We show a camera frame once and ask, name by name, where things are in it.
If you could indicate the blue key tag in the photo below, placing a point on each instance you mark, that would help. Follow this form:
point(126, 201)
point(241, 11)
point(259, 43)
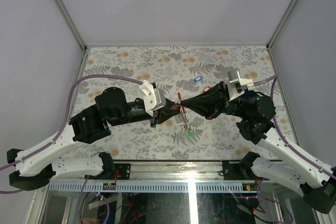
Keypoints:
point(197, 79)

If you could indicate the red key tags bunch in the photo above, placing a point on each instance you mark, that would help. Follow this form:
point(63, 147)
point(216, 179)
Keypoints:
point(207, 88)

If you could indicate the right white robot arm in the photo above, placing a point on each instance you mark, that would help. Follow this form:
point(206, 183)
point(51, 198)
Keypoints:
point(304, 174)

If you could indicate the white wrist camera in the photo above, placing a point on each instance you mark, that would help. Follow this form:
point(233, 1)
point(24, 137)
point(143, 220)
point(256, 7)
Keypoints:
point(153, 98)
point(236, 85)

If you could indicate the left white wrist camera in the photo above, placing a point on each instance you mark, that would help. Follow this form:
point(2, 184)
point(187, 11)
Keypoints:
point(153, 98)

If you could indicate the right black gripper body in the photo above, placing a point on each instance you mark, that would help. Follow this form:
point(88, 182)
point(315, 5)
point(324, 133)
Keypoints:
point(227, 106)

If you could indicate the grey slotted cable duct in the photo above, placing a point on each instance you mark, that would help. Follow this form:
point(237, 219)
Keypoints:
point(157, 187)

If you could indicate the red key tag with key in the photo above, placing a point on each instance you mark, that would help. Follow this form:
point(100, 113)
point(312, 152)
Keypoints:
point(178, 105)

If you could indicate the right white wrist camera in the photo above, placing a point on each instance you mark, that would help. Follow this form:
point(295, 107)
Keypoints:
point(236, 85)

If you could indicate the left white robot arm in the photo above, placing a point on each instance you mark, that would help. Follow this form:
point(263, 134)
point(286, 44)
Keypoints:
point(38, 165)

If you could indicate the metal key holder red handle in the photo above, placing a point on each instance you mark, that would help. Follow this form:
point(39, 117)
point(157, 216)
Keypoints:
point(185, 121)

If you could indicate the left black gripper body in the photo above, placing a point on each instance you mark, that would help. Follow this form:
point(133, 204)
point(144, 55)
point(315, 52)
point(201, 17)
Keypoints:
point(154, 119)

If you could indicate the aluminium front rail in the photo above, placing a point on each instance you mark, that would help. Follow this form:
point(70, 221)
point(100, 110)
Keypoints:
point(168, 171)

